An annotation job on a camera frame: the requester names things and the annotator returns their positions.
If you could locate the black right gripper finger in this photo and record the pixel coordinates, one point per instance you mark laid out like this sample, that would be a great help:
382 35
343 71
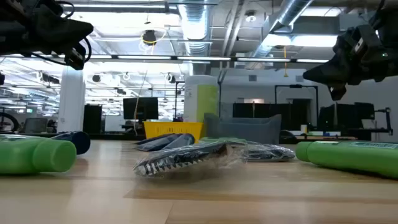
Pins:
329 73

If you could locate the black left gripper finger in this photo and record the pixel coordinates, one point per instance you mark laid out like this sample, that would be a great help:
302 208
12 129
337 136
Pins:
65 32

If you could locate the green travel bottle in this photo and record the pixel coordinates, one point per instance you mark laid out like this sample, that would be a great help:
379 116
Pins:
31 155
342 155

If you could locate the dark round disc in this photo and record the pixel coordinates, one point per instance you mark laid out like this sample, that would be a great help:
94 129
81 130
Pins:
270 152
174 158

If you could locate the dark blue toiletry tube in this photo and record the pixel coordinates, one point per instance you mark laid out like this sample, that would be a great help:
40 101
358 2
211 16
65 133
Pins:
155 143
184 140
79 141

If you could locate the black tubular stand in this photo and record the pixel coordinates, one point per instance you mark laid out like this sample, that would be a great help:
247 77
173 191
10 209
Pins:
296 86

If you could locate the dark monitor pair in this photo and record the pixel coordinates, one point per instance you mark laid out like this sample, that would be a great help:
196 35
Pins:
345 115

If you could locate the white pillar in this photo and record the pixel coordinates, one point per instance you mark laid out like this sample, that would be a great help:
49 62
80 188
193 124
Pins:
71 99

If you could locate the black cabinet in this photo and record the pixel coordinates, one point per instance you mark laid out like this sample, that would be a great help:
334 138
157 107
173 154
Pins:
92 119

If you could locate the grey translucent plastic bin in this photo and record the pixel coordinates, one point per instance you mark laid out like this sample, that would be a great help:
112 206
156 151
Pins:
245 130

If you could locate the black desk monitor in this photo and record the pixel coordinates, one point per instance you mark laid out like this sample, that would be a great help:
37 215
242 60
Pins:
140 108

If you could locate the black overhead light bar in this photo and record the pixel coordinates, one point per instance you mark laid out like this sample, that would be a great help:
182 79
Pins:
174 57

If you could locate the white green wipes canister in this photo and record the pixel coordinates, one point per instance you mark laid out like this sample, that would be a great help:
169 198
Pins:
200 99

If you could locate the yellow plastic basket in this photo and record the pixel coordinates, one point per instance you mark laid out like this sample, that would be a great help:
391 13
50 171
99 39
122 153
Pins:
171 129

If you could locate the silver ventilation duct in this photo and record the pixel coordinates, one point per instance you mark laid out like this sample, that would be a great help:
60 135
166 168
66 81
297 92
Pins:
196 25
289 12

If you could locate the black ceiling camera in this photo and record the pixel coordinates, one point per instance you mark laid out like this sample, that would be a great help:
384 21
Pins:
149 36

